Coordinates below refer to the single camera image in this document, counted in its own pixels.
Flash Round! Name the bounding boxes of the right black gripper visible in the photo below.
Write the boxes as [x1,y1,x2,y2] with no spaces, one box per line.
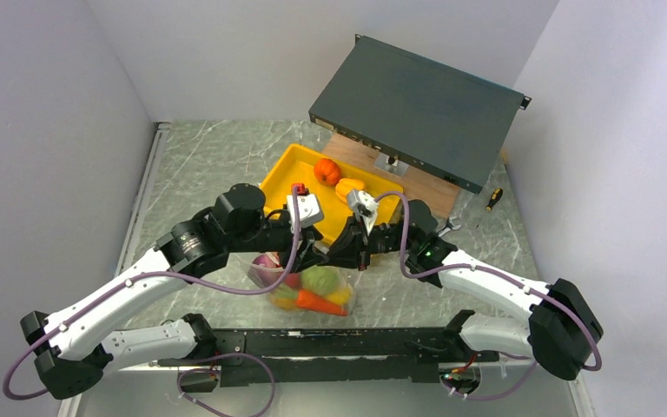
[323,213,417,273]

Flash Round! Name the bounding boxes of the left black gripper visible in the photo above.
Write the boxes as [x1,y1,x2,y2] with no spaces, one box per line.
[228,215,330,273]

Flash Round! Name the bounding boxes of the purple onion toy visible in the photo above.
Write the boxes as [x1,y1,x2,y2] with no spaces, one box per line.
[248,254,282,288]

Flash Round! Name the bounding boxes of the green cabbage toy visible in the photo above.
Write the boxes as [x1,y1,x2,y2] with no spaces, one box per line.
[301,266,339,296]

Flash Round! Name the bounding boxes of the clear zip top bag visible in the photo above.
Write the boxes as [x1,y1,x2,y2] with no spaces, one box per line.
[247,253,355,317]

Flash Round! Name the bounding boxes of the red bell pepper toy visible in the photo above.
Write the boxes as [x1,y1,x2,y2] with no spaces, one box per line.
[283,273,301,289]

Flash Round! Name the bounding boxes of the orange mango toy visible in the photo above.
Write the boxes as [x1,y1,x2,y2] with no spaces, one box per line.
[269,290,299,311]

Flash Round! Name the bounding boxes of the orange carrot toy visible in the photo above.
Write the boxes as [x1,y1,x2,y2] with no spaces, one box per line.
[294,289,348,316]

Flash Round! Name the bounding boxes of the yellow lemon toy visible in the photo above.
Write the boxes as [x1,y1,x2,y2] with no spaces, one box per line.
[325,287,353,307]

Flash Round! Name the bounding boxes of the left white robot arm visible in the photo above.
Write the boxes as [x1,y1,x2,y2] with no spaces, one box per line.
[20,183,324,400]

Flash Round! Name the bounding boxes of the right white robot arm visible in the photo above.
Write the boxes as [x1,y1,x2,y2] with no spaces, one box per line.
[327,191,604,381]

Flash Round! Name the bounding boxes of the yellow bell pepper toy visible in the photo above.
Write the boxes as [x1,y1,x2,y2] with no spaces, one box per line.
[334,177,366,203]

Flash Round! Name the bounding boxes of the yellow plastic tray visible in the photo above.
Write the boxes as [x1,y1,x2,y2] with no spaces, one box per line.
[260,143,403,245]

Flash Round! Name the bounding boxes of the orange pumpkin toy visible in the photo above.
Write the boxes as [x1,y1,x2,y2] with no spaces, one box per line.
[314,158,342,187]

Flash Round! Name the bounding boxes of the silver open end wrench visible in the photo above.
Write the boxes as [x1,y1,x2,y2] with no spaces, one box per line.
[437,216,461,237]

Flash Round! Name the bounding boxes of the brown wooden board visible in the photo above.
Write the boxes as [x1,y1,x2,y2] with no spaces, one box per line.
[323,134,460,219]

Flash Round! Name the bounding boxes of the black yellow screwdriver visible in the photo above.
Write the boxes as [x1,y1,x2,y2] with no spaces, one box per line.
[485,188,504,212]

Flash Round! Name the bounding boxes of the dark grey rack device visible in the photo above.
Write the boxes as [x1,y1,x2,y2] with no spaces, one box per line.
[308,35,532,194]

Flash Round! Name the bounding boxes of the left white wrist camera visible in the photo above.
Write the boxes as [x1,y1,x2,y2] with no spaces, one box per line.
[287,182,325,231]

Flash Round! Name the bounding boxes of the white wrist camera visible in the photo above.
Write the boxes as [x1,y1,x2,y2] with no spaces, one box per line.
[347,189,379,235]
[287,182,325,231]

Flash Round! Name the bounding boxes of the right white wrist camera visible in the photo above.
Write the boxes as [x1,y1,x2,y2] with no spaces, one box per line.
[347,189,379,235]

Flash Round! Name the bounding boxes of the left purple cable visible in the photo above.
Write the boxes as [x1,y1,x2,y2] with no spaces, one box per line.
[2,198,303,417]

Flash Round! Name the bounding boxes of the purple cable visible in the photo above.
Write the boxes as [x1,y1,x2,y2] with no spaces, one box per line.
[372,190,604,403]
[2,198,303,417]

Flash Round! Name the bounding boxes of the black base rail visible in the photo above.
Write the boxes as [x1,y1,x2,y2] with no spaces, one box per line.
[155,327,501,387]

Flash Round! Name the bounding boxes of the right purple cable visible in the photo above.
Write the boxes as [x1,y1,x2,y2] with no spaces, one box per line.
[372,190,604,403]

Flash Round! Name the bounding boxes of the aluminium frame rail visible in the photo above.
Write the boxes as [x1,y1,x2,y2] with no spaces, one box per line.
[59,120,594,416]

